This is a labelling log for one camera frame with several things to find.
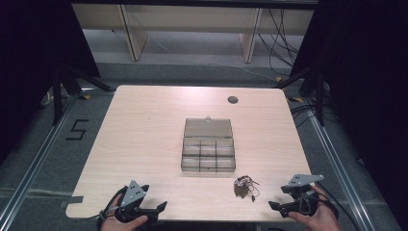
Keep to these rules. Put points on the pile of beaded jewelry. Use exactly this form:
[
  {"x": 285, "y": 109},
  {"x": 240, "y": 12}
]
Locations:
[{"x": 243, "y": 187}]

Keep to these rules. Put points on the clear plastic compartment box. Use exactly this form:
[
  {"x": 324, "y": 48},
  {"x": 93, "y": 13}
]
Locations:
[{"x": 208, "y": 150}]

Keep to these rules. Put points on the black metal stand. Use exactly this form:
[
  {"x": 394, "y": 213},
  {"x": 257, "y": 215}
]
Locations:
[
  {"x": 57, "y": 96},
  {"x": 317, "y": 93}
]

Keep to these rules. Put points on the aluminium floor rail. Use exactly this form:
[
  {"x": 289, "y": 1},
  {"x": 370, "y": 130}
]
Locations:
[
  {"x": 343, "y": 170},
  {"x": 35, "y": 163}
]

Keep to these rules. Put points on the light wooden shelf unit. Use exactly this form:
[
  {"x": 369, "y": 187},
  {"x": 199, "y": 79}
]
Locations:
[{"x": 138, "y": 38}]

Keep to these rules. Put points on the person's left hand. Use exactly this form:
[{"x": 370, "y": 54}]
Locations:
[{"x": 119, "y": 222}]

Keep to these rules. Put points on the person's right hand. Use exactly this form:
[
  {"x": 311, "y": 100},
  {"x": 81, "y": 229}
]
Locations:
[{"x": 320, "y": 218}]

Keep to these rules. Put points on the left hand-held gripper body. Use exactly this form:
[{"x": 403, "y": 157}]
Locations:
[{"x": 131, "y": 196}]

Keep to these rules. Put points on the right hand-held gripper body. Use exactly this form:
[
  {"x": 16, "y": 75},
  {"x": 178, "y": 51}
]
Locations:
[{"x": 300, "y": 192}]

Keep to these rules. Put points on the black curtain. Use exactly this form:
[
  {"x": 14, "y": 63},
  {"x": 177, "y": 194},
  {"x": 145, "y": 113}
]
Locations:
[
  {"x": 369, "y": 80},
  {"x": 35, "y": 48}
]

